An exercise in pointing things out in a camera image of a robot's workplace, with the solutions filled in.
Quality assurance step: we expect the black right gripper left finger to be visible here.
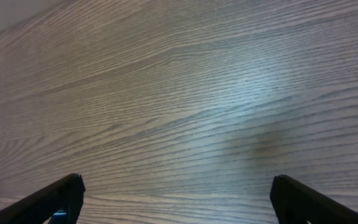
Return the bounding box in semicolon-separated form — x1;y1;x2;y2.
0;173;86;224

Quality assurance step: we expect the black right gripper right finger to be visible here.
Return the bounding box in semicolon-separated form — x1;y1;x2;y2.
270;175;358;224

